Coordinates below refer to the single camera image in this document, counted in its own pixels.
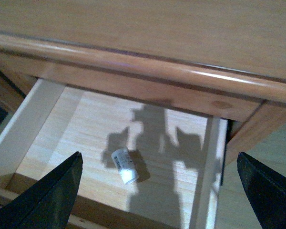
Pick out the white medicine bottle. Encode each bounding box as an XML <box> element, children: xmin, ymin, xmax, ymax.
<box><xmin>111</xmin><ymin>148</ymin><xmax>139</xmax><ymax>185</ymax></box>

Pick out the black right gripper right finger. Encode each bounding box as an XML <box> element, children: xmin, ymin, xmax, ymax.
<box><xmin>237</xmin><ymin>152</ymin><xmax>286</xmax><ymax>229</ymax></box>

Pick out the wooden drawer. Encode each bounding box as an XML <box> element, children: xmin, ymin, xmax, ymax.
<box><xmin>0</xmin><ymin>79</ymin><xmax>227</xmax><ymax>229</ymax></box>

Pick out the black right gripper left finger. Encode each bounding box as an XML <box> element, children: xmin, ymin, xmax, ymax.
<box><xmin>0</xmin><ymin>152</ymin><xmax>83</xmax><ymax>229</ymax></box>

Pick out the wooden nightstand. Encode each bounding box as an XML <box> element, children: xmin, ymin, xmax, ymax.
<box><xmin>0</xmin><ymin>0</ymin><xmax>286</xmax><ymax>163</ymax></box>

